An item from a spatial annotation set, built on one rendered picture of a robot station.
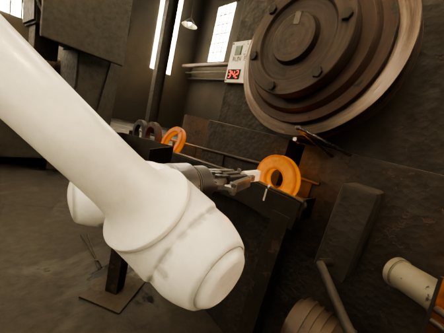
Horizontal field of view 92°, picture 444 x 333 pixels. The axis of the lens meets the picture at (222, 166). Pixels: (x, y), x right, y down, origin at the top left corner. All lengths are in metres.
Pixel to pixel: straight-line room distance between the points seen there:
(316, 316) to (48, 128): 0.55
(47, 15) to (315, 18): 2.62
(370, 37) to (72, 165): 0.60
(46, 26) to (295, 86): 2.63
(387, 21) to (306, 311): 0.64
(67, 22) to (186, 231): 2.87
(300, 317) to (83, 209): 0.46
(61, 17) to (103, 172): 2.83
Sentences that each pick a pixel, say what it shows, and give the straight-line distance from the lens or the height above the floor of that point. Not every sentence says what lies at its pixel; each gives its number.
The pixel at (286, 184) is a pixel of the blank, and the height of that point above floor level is 0.74.
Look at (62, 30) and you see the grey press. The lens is 2.97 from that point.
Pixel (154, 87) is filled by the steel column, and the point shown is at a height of 1.46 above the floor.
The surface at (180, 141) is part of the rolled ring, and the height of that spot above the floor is 0.73.
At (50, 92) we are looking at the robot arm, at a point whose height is 0.86.
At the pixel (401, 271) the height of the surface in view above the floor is 0.68.
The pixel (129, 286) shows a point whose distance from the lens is 1.27.
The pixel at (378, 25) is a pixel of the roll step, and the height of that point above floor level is 1.15.
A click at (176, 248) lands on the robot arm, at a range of 0.21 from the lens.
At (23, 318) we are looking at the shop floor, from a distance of 1.23.
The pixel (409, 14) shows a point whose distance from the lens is 0.68.
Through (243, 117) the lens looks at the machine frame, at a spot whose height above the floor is 0.91.
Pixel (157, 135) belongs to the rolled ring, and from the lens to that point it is 1.32.
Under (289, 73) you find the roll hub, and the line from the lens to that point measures 0.64.
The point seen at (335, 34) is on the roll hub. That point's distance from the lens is 0.62.
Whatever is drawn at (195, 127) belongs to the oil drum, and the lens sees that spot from 3.45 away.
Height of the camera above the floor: 0.86
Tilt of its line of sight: 11 degrees down
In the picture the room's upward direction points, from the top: 14 degrees clockwise
